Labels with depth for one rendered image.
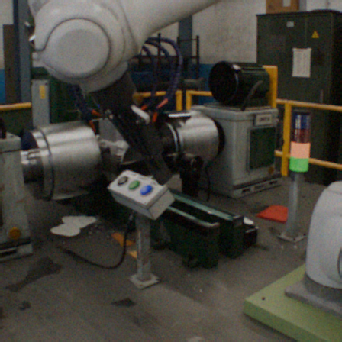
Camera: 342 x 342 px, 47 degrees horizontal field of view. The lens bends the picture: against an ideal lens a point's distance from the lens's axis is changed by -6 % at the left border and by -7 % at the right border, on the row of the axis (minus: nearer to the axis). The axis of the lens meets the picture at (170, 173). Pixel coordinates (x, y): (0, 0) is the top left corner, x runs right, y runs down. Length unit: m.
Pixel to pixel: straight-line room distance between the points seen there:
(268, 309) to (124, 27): 0.67
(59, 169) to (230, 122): 0.75
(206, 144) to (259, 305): 0.81
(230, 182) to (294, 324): 0.95
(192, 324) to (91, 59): 0.65
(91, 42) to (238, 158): 1.32
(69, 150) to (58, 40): 0.84
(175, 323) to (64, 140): 0.66
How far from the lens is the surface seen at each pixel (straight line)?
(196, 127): 1.57
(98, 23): 0.46
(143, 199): 0.93
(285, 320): 0.91
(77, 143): 1.30
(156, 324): 0.94
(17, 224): 1.25
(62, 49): 0.46
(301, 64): 4.60
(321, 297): 0.95
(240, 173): 1.74
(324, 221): 0.89
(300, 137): 1.28
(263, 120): 1.78
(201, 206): 1.29
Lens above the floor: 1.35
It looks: 15 degrees down
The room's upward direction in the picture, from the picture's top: straight up
